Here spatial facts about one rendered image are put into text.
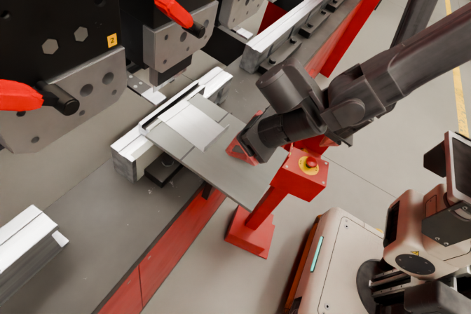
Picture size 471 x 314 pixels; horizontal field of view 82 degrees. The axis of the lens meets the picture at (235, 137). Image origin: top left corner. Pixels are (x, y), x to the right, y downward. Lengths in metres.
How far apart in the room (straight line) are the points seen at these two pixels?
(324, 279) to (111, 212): 1.01
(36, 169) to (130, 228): 1.22
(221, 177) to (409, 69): 0.36
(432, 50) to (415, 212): 0.73
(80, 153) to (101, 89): 1.44
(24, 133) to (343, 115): 0.37
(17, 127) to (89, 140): 1.52
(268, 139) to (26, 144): 0.33
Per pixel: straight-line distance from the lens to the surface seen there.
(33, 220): 0.57
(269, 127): 0.47
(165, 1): 0.33
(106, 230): 0.63
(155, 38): 0.40
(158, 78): 0.52
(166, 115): 0.62
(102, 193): 0.66
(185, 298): 1.48
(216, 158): 0.57
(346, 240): 1.53
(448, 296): 1.09
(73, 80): 0.34
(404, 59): 0.41
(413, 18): 0.82
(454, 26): 0.42
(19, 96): 0.26
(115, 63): 0.36
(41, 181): 1.75
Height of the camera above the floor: 1.47
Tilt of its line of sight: 50 degrees down
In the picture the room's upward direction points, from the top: 22 degrees clockwise
